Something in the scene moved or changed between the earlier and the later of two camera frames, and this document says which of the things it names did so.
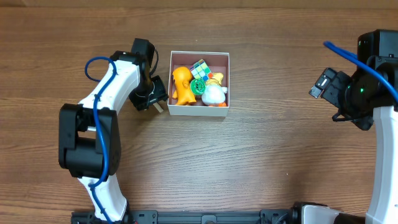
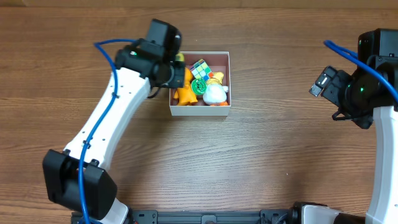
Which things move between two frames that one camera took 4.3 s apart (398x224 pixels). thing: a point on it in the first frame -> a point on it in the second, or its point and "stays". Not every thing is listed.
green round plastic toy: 198,86 stays
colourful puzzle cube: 200,70 stays
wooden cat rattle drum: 157,105 -> 180,57
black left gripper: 148,101 -> 178,76
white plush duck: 214,93 stays
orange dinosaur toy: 183,92 stays
